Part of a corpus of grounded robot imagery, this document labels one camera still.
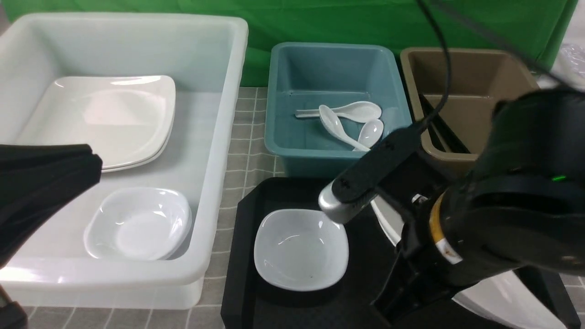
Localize green backdrop cloth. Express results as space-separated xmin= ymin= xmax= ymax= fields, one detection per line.
xmin=2 ymin=0 xmax=578 ymax=87

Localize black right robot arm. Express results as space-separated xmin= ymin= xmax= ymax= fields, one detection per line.
xmin=372 ymin=88 xmax=584 ymax=325

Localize white spoon in teal bin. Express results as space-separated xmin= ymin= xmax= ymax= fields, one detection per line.
xmin=318 ymin=105 xmax=370 ymax=152

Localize top white square plate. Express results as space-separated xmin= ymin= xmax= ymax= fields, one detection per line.
xmin=15 ymin=75 xmax=177 ymax=169

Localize large translucent white bin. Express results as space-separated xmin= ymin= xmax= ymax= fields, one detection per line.
xmin=1 ymin=12 xmax=248 ymax=309

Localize brown plastic bin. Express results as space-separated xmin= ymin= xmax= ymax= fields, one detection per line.
xmin=400 ymin=48 xmax=539 ymax=177

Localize white bowl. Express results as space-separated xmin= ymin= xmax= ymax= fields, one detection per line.
xmin=159 ymin=215 xmax=193 ymax=260
xmin=84 ymin=187 xmax=192 ymax=261
xmin=254 ymin=209 xmax=349 ymax=292

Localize grey checkered tablecloth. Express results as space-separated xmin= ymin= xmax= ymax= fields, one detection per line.
xmin=23 ymin=88 xmax=284 ymax=329

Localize black cable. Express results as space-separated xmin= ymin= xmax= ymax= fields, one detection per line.
xmin=414 ymin=0 xmax=585 ymax=133

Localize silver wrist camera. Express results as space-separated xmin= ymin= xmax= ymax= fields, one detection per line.
xmin=318 ymin=122 xmax=422 ymax=224

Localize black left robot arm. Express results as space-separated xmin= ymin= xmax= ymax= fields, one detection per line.
xmin=0 ymin=144 xmax=103 ymax=267

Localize white square plate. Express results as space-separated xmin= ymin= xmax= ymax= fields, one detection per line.
xmin=101 ymin=133 xmax=172 ymax=173
xmin=15 ymin=75 xmax=177 ymax=169

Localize teal plastic bin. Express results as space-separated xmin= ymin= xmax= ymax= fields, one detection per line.
xmin=265 ymin=43 xmax=412 ymax=178

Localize white ceramic spoon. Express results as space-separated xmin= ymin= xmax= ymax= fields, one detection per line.
xmin=294 ymin=101 xmax=382 ymax=123

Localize black chopsticks in brown bin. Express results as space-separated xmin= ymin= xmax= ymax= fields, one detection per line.
xmin=429 ymin=116 xmax=470 ymax=154

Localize large white rice plate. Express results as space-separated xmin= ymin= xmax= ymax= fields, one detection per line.
xmin=370 ymin=196 xmax=569 ymax=329

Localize bottom white square plate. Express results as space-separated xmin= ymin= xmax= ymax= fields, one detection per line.
xmin=101 ymin=133 xmax=172 ymax=173

